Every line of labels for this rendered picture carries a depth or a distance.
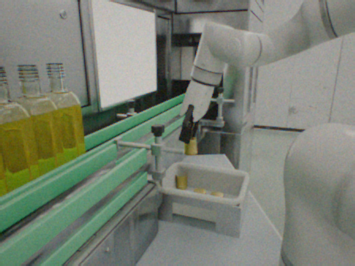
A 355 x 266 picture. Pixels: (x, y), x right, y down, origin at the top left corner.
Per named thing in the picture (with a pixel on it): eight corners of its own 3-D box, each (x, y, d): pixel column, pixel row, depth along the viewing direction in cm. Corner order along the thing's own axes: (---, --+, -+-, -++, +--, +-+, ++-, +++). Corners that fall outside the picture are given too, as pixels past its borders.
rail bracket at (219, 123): (196, 134, 129) (198, 85, 123) (233, 137, 123) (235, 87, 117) (194, 136, 125) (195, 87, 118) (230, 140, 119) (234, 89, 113)
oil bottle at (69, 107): (69, 184, 61) (57, 87, 55) (90, 188, 59) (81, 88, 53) (49, 196, 56) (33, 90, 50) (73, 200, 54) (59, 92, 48)
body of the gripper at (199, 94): (198, 68, 73) (188, 106, 78) (185, 73, 64) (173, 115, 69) (224, 77, 71) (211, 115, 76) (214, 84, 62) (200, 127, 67)
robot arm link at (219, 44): (273, 38, 59) (253, 34, 52) (255, 84, 64) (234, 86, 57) (218, 20, 67) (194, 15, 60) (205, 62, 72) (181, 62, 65)
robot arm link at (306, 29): (332, 36, 46) (224, 74, 60) (347, 40, 55) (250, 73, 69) (321, -16, 45) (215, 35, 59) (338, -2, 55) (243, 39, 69)
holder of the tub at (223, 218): (160, 184, 88) (159, 162, 85) (248, 201, 79) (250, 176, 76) (133, 214, 72) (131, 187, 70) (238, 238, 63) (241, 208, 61)
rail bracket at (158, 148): (121, 168, 68) (118, 119, 64) (185, 178, 62) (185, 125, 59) (114, 172, 65) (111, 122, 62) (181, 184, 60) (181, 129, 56)
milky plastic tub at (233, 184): (175, 186, 86) (175, 160, 84) (249, 199, 79) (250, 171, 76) (150, 216, 70) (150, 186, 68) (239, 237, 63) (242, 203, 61)
